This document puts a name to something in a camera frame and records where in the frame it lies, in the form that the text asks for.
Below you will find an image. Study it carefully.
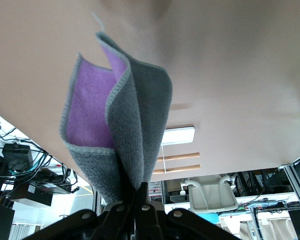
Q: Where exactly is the black equipment box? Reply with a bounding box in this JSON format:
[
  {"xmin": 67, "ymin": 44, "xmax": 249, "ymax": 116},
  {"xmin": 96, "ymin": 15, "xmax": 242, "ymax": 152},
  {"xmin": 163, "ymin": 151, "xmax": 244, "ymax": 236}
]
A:
[{"xmin": 8, "ymin": 183, "xmax": 53, "ymax": 207}]

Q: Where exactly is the aluminium frame profile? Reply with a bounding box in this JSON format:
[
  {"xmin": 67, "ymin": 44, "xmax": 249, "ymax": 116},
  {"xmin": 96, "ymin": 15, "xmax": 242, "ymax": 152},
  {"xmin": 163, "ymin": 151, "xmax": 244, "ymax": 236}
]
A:
[{"xmin": 278, "ymin": 154, "xmax": 300, "ymax": 240}]

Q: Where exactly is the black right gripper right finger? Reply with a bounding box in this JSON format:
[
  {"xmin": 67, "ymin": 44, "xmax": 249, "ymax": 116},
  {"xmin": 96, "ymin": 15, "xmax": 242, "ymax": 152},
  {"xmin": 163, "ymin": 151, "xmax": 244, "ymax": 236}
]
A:
[{"xmin": 137, "ymin": 181, "xmax": 242, "ymax": 240}]

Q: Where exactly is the gray and purple towel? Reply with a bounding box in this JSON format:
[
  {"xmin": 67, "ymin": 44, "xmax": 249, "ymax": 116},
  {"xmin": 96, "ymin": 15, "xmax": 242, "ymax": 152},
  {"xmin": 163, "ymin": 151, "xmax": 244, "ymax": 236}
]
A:
[{"xmin": 59, "ymin": 11, "xmax": 174, "ymax": 204}]

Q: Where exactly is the black power adapter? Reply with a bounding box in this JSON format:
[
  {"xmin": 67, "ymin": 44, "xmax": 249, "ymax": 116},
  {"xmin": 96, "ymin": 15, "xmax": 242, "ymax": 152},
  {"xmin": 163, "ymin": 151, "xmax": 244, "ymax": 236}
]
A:
[{"xmin": 2, "ymin": 142, "xmax": 32, "ymax": 171}]

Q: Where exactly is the beige office chair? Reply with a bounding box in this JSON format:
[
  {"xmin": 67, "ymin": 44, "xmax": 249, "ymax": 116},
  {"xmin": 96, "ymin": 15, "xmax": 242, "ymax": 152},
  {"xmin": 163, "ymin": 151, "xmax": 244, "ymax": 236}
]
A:
[{"xmin": 179, "ymin": 174, "xmax": 239, "ymax": 214}]

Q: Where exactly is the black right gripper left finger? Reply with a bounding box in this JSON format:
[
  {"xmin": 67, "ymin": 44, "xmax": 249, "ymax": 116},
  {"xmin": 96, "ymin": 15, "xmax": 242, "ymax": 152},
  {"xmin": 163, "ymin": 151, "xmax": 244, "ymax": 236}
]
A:
[{"xmin": 27, "ymin": 172, "xmax": 138, "ymax": 240}]

